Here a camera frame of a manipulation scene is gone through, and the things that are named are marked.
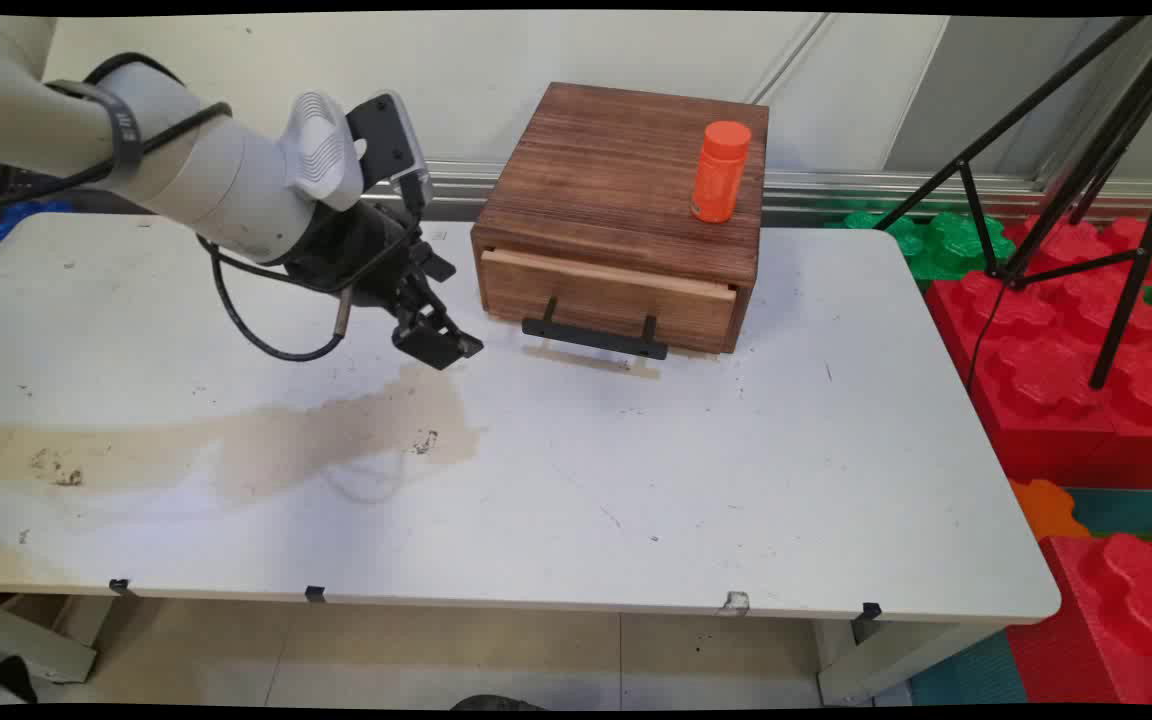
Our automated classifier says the brown wooden cabinet box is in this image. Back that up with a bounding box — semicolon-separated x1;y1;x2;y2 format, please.
471;82;770;356

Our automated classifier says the orange plastic bottle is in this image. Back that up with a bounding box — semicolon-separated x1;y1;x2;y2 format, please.
690;121;753;225

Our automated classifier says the white ribbed camera mount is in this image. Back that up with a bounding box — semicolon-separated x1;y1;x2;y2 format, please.
280;91;369;212

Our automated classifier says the black tripod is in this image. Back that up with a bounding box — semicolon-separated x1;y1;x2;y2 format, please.
874;14;1152;391

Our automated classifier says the large red foam block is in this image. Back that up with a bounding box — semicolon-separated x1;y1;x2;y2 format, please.
924;214;1152;491

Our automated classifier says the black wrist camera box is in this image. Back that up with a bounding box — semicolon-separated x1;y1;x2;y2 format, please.
345;91;433;217

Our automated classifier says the white table leg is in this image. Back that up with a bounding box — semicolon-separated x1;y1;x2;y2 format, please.
816;618;1002;707
0;593;99;687

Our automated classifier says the orange foam piece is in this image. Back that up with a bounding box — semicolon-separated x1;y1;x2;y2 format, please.
1009;478;1094;542

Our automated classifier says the grey arm strap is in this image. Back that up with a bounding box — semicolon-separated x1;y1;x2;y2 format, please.
44;79;145;169

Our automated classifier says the aluminium wall rail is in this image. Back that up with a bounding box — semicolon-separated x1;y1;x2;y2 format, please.
361;158;1152;225

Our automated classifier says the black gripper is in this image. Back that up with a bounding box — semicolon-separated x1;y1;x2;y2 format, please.
286;198;485;372

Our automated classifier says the wooden drawer with black handle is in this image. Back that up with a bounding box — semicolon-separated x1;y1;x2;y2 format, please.
479;247;740;362

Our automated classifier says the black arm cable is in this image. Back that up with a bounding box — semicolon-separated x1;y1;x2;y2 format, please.
0;52;419;363

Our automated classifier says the teal foam mat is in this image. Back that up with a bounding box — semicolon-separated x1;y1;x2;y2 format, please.
1069;486;1152;541
909;629;1029;707

